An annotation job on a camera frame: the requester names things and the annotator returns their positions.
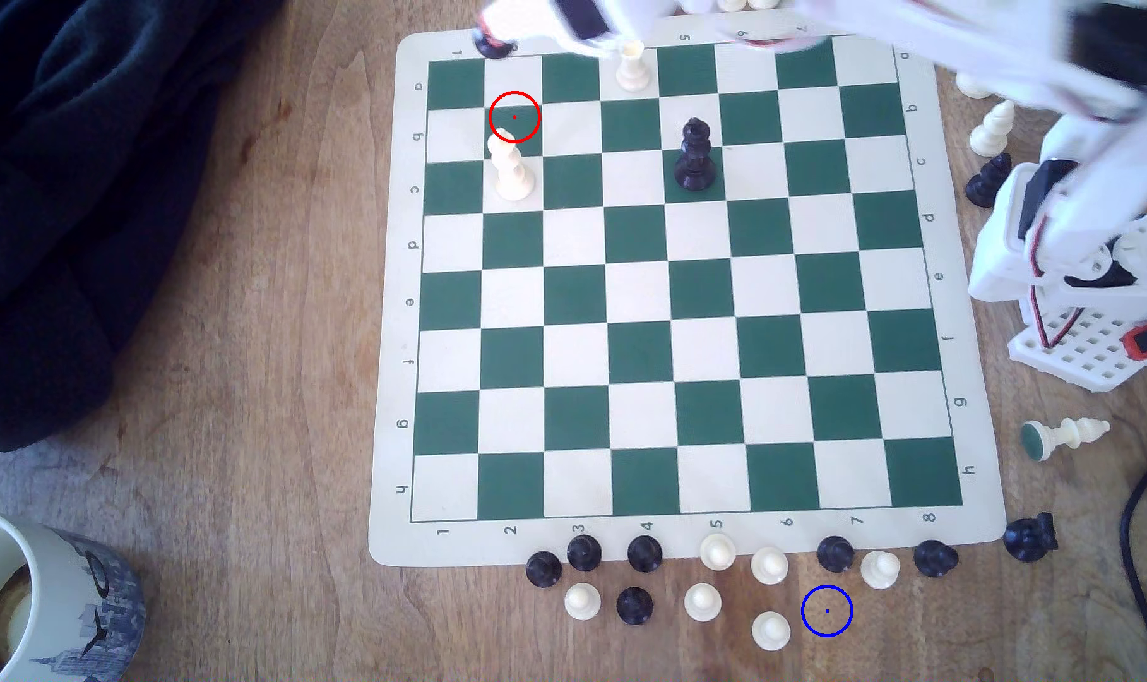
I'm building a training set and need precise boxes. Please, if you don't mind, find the black chess knight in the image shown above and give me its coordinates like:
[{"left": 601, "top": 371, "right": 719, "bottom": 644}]
[{"left": 1003, "top": 512, "right": 1059, "bottom": 564}]

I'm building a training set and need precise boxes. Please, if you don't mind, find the skyline print mug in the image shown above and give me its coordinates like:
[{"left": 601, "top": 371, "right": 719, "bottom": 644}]
[{"left": 0, "top": 506, "right": 146, "bottom": 682}]

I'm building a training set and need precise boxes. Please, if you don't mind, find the green white chess mat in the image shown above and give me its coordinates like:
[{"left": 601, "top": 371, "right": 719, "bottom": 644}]
[{"left": 367, "top": 28, "right": 1008, "bottom": 570}]

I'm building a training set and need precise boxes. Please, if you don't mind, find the tall white chess bishop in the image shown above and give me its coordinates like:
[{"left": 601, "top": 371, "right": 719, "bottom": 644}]
[{"left": 487, "top": 128, "right": 537, "bottom": 203}]

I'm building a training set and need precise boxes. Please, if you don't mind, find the white piece green felt base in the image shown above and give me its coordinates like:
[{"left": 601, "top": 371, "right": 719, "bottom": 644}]
[{"left": 1021, "top": 417, "right": 1112, "bottom": 464}]

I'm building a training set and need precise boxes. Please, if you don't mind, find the tall black chess piece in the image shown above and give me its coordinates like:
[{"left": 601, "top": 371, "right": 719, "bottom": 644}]
[{"left": 674, "top": 117, "right": 718, "bottom": 193}]

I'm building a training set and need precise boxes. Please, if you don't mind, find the black cloth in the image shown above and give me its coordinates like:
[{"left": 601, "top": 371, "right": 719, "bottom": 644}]
[{"left": 0, "top": 0, "right": 285, "bottom": 456}]

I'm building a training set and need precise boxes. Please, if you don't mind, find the white perforated base plate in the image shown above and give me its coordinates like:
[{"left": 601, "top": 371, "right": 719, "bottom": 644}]
[{"left": 1007, "top": 301, "right": 1147, "bottom": 394}]

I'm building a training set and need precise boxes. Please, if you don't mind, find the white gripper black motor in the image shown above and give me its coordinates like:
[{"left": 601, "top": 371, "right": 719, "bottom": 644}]
[{"left": 478, "top": 0, "right": 688, "bottom": 53}]

